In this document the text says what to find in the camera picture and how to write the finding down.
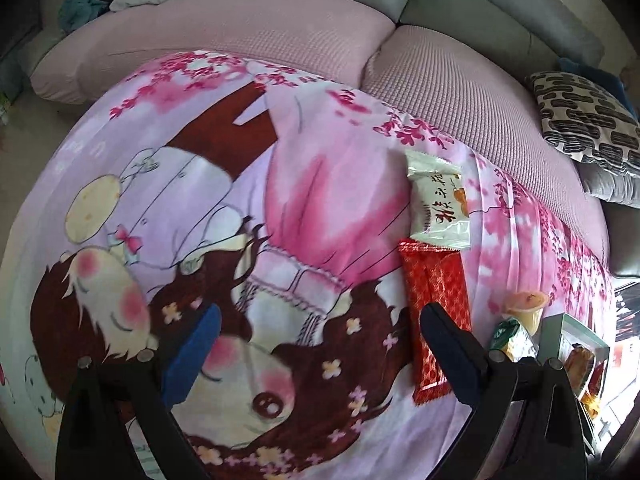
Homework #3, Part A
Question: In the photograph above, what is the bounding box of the black white patterned pillow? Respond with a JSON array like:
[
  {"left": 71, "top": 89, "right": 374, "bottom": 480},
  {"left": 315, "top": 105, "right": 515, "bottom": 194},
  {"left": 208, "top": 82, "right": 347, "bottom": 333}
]
[{"left": 530, "top": 71, "right": 640, "bottom": 178}]

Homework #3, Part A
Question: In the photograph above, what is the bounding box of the black white printed cloth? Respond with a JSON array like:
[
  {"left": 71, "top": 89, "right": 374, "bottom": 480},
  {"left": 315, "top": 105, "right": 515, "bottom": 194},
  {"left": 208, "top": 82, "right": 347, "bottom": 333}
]
[{"left": 612, "top": 280, "right": 640, "bottom": 361}]

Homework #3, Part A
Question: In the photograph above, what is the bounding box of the dark grey pillow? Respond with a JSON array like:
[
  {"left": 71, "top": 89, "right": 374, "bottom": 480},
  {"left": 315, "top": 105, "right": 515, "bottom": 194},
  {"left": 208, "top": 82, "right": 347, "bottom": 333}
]
[{"left": 580, "top": 162, "right": 640, "bottom": 203}]

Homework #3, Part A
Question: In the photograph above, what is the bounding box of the clear green yellow packet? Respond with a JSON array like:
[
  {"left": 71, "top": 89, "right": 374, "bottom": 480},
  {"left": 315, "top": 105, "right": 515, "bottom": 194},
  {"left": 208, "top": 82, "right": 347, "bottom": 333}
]
[{"left": 490, "top": 317, "right": 538, "bottom": 363}]

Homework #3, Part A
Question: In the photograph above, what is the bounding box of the teal white box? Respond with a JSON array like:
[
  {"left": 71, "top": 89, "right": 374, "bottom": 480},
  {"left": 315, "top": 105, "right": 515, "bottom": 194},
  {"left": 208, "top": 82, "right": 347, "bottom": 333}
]
[{"left": 537, "top": 312, "right": 613, "bottom": 456}]

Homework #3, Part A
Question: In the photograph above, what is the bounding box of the orange white snack packet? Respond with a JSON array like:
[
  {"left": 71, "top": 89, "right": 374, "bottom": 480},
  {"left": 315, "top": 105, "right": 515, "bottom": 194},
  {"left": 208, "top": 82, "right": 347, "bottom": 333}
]
[{"left": 565, "top": 344, "right": 596, "bottom": 396}]

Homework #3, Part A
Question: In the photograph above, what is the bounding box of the red patterned packet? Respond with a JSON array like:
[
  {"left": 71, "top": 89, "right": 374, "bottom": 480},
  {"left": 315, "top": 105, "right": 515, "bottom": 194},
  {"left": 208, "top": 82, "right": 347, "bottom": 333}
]
[{"left": 397, "top": 240, "right": 473, "bottom": 406}]

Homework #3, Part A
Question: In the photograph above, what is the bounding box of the grey sofa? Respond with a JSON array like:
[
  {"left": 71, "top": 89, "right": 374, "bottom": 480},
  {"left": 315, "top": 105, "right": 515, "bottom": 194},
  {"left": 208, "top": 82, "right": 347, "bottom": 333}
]
[{"left": 0, "top": 0, "right": 640, "bottom": 281}]

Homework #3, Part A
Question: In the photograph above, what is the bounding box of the pink sofa seat cushion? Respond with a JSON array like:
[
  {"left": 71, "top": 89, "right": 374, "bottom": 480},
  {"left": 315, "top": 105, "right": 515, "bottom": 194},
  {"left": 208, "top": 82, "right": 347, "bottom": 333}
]
[
  {"left": 30, "top": 0, "right": 396, "bottom": 106},
  {"left": 360, "top": 25, "right": 608, "bottom": 261}
]

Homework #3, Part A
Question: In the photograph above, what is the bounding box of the blue cloth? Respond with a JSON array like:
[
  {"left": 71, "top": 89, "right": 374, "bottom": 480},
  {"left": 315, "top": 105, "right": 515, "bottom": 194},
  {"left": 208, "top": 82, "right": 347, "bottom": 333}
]
[{"left": 557, "top": 57, "right": 626, "bottom": 106}]

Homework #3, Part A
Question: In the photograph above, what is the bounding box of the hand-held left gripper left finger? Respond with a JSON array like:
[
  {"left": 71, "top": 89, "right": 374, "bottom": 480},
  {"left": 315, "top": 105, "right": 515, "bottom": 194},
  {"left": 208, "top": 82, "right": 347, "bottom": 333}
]
[{"left": 55, "top": 302, "right": 223, "bottom": 480}]

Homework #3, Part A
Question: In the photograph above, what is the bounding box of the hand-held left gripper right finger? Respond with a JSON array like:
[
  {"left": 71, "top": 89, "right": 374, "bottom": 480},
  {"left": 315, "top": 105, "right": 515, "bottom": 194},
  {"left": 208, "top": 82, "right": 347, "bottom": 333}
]
[{"left": 420, "top": 301, "right": 588, "bottom": 480}]

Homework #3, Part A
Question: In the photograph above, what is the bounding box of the teal cloth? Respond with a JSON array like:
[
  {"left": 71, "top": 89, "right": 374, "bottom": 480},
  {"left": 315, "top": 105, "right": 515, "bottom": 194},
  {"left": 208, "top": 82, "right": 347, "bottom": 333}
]
[{"left": 59, "top": 0, "right": 108, "bottom": 31}]

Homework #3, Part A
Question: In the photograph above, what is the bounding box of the pink cartoon printed blanket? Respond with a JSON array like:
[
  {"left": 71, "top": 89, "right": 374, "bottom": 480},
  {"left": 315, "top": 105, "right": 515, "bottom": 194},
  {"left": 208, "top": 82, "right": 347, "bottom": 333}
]
[{"left": 0, "top": 50, "right": 616, "bottom": 480}]

